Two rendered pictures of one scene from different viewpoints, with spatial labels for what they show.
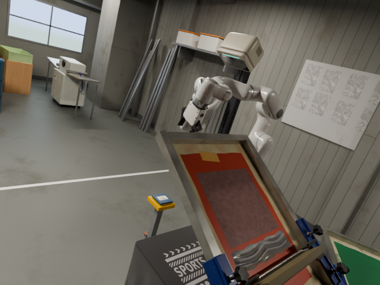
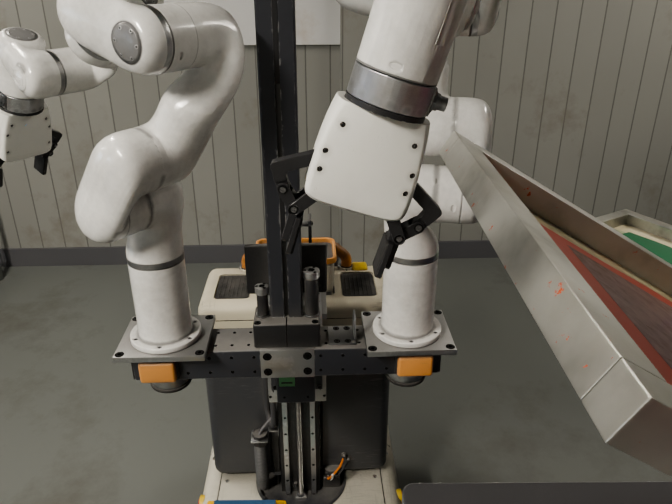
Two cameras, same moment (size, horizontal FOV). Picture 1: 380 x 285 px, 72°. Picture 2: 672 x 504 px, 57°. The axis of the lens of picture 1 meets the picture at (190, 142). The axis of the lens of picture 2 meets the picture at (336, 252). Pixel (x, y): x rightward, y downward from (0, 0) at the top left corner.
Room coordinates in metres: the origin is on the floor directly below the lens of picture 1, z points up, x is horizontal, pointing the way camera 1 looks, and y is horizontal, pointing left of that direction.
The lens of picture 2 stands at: (0.88, 0.43, 1.75)
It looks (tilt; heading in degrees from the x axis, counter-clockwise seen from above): 25 degrees down; 315
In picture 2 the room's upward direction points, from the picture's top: straight up
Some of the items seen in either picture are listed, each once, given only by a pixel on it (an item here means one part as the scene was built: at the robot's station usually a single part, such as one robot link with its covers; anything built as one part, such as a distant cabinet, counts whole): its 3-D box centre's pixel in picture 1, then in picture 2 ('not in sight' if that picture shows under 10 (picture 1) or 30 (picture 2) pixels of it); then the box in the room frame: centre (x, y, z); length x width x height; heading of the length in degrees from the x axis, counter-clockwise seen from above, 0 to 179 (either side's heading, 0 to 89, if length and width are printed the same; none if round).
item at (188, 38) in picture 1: (190, 40); not in sight; (5.49, 0.59, 2.18); 0.46 x 0.38 x 0.26; 48
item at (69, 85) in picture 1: (69, 82); not in sight; (6.03, 3.14, 0.52); 2.26 x 0.55 x 1.04; 47
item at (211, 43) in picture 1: (214, 44); not in sight; (5.05, 0.10, 2.19); 0.49 x 0.40 x 0.27; 48
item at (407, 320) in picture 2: not in sight; (407, 288); (1.49, -0.35, 1.21); 0.16 x 0.13 x 0.15; 138
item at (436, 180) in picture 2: not in sight; (419, 210); (1.47, -0.35, 1.37); 0.13 x 0.10 x 0.16; 37
